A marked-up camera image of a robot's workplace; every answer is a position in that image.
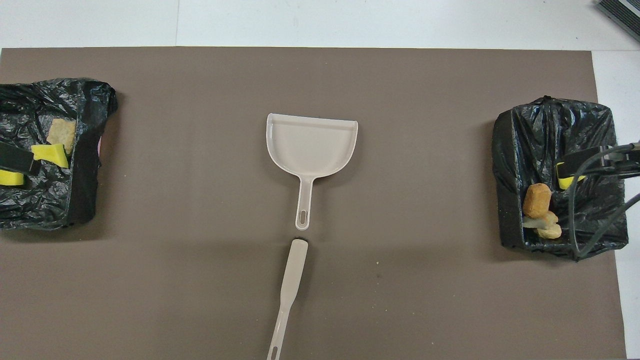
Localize brown bread roll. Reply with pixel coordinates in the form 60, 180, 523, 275
523, 182, 553, 219

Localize pale flaky pastry piece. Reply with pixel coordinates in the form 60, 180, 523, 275
522, 211, 559, 230

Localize beige hand brush black bristles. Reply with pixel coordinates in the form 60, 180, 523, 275
266, 238, 309, 360

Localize black bag-lined trash bin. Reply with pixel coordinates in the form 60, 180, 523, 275
0, 76, 119, 232
491, 95, 630, 262

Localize dark grey ribbed panel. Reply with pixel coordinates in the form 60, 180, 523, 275
596, 0, 640, 43

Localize brown table mat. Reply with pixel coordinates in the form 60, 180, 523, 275
0, 46, 628, 360

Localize crusty bread chunk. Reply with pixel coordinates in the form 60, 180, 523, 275
534, 223, 563, 240

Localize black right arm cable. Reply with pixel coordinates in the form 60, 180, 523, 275
567, 141, 640, 261

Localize beige plastic dustpan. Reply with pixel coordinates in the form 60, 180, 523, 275
265, 113, 359, 231

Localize striped orange croissant piece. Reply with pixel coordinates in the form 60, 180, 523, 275
46, 118, 77, 153

